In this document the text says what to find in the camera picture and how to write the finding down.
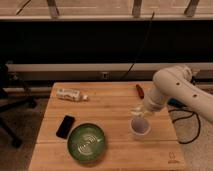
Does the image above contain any black smartphone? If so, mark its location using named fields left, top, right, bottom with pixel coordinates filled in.
left=56, top=115, right=75, bottom=139

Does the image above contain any black office chair base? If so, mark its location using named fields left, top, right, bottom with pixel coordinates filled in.
left=0, top=63, right=38, bottom=149

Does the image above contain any black cable on floor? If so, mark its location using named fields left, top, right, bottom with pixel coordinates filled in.
left=167, top=98, right=202, bottom=145

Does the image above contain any green glass bowl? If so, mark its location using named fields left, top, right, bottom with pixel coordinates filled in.
left=67, top=123, right=106, bottom=163

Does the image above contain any black hanging cable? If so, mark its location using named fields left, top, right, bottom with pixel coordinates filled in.
left=118, top=11, right=156, bottom=82

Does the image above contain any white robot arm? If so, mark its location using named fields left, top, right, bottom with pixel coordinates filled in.
left=132, top=65, right=213, bottom=124

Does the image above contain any white plastic bottle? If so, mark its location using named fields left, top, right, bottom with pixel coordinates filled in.
left=56, top=88, right=88, bottom=102

